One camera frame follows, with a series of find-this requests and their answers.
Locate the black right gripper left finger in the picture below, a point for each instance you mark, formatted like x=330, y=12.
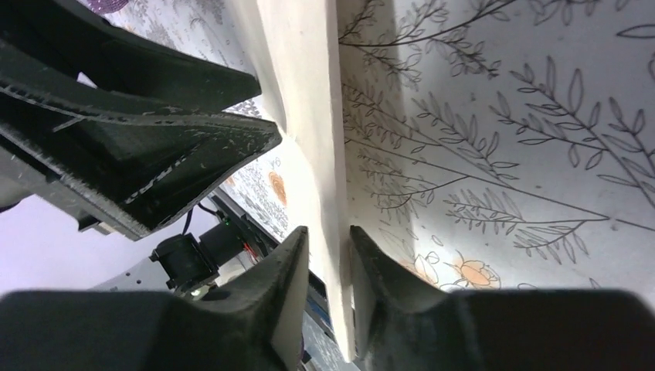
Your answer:
x=129, y=330

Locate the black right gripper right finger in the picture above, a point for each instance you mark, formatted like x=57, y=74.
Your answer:
x=403, y=323

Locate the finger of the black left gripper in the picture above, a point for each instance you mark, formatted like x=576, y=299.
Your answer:
x=135, y=164
x=70, y=38

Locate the purple glitter microphone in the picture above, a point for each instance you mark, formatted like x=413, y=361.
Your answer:
x=104, y=7

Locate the beige letter paper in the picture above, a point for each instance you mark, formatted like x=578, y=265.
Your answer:
x=293, y=47

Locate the floral patterned table mat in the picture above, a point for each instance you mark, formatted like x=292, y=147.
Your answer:
x=488, y=144

